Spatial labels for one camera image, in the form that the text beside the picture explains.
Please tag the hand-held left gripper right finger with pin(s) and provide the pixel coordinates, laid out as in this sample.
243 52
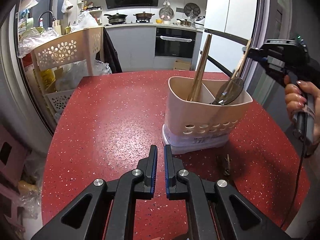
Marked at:
168 180

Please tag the black built-in oven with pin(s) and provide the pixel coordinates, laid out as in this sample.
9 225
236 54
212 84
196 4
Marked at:
175 45

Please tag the hanging white plastic bag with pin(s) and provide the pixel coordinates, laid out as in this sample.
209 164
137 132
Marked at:
67 5

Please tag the black wok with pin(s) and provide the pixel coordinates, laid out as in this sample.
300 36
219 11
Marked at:
116 18

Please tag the person's right hand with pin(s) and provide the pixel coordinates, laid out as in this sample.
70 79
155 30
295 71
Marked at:
292 97

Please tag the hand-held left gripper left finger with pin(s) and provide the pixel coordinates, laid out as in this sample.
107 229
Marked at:
153 180

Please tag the black kitchen faucet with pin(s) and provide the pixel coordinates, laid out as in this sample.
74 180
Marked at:
46 13

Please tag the pink plastic stool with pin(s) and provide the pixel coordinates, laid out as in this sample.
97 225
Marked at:
10 150
7 205

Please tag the beige flower-pattern storage cart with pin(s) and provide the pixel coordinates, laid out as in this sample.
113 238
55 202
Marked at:
62 48

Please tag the cardboard box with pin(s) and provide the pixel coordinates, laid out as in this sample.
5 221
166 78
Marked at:
182 65

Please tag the black hanging garment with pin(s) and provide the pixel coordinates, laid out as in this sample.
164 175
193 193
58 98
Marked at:
111 52

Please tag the plastic bag on floor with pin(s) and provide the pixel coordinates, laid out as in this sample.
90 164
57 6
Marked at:
30 187

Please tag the dark translucent spoon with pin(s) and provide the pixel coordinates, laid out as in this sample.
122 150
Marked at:
217 99
231 90

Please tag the yellow bag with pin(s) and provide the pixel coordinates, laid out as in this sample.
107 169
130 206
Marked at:
47 80

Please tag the round metal steamer rack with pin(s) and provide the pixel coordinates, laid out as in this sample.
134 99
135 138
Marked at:
166 11

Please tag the white refrigerator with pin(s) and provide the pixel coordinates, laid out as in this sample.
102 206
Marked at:
230 10

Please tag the beige perforated utensil holder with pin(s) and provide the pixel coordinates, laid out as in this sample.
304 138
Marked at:
200 120

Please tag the crumpled clear plastic bags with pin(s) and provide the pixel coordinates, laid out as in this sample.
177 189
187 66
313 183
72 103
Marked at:
35 40

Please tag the grey base cabinets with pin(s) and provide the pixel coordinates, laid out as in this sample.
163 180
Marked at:
137 47

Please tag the clear plastic bag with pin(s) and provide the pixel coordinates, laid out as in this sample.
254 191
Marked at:
75 75

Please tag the spice rack with bottles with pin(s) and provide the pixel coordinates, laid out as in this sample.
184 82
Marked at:
91 6

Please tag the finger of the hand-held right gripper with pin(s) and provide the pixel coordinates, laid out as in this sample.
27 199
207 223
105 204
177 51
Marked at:
255 52
262 60

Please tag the dark cooking pot with lid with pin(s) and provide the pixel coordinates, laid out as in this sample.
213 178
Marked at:
143 15

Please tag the round dark divided pan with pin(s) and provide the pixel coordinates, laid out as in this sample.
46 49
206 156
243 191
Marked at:
192 8

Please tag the small steel pot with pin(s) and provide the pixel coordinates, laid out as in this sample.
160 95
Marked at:
185 23

